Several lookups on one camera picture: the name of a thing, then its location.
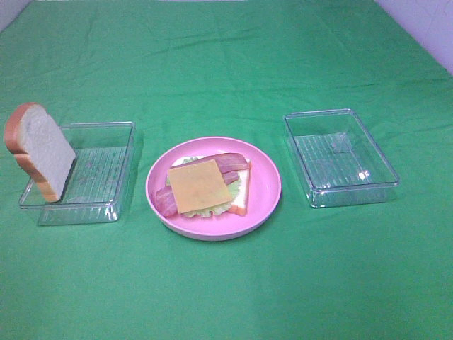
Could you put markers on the bacon strip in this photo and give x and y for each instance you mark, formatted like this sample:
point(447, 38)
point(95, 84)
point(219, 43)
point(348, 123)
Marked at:
point(166, 204)
point(226, 162)

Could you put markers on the green lettuce leaf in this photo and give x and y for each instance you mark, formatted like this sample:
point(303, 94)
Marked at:
point(204, 186)

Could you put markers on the yellow cheese slice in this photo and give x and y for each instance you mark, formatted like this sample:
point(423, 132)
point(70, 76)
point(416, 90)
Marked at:
point(197, 186)

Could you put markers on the bread slice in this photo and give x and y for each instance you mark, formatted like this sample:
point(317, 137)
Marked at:
point(40, 148)
point(239, 206)

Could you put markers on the pink round plate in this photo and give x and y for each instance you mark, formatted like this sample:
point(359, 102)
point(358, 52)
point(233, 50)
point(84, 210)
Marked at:
point(264, 190)

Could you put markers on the clear plastic toppings tray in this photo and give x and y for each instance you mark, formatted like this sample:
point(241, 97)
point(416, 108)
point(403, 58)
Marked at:
point(337, 159)

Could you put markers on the clear plastic bread tray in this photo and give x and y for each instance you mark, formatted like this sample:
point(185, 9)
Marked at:
point(96, 187)

